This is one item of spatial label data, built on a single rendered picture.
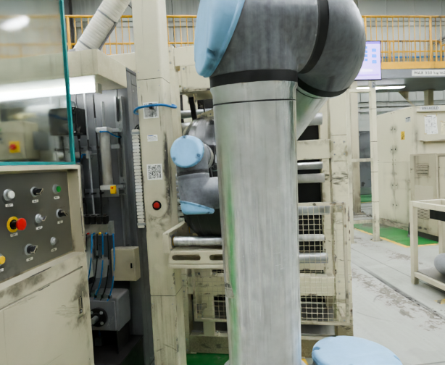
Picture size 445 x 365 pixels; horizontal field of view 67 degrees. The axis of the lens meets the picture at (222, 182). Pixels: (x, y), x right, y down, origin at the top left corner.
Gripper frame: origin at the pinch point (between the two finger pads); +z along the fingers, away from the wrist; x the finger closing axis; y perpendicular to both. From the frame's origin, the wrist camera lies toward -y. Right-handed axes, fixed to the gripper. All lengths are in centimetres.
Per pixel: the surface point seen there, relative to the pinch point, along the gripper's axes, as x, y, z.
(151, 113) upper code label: 34, 31, 25
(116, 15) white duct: 63, 95, 50
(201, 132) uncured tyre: 7.0, 17.7, 14.0
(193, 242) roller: 14.6, -29.5, 24.2
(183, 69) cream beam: 24, 60, 48
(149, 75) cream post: 33, 48, 23
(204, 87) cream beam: 13, 49, 49
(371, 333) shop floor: -84, -107, 134
